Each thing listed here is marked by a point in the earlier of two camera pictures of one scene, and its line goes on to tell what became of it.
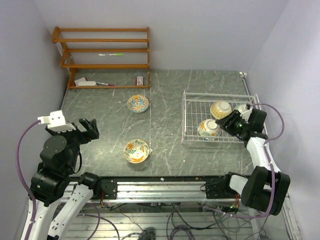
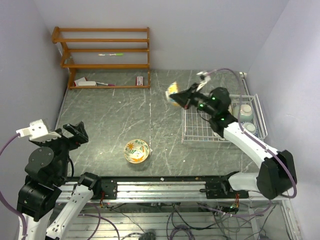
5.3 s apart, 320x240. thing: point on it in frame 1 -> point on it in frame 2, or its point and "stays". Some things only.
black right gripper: (227, 122) -> (185, 99)
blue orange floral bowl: (137, 103) -> (172, 88)
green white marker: (115, 54) stays
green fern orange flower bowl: (136, 151) stays
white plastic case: (86, 83) stays
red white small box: (140, 81) stays
